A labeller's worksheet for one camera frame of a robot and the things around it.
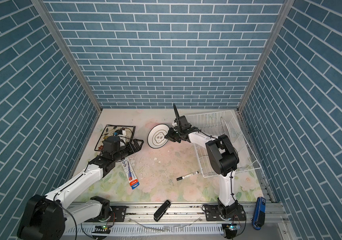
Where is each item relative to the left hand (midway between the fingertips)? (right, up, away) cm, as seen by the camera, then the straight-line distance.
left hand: (139, 143), depth 84 cm
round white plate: (+8, +3, +14) cm, 16 cm away
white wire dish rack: (+56, +12, +27) cm, 63 cm away
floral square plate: (-26, +6, +20) cm, 33 cm away
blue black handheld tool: (+61, -32, -13) cm, 71 cm away
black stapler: (+14, -33, -9) cm, 37 cm away
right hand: (+13, +4, +11) cm, 17 cm away
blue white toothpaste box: (-4, -20, 0) cm, 20 cm away
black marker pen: (+28, -19, +2) cm, 34 cm away
